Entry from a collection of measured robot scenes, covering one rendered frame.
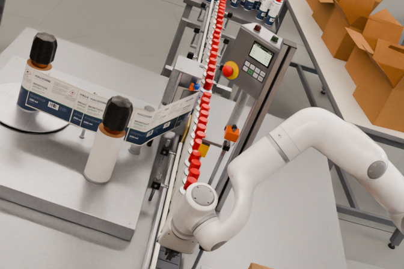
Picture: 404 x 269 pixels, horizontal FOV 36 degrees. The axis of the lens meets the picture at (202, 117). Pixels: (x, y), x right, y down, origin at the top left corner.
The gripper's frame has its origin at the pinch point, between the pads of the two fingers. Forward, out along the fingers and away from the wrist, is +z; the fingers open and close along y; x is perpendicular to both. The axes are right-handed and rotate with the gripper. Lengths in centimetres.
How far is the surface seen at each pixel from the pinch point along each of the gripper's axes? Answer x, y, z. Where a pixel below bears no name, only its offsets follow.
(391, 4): -510, -200, 220
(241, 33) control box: -65, 0, -31
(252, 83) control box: -55, -9, -21
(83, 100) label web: -51, 41, 10
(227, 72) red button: -57, -1, -20
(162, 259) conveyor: -1.3, 0.9, 7.2
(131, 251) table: -3.7, 9.9, 13.4
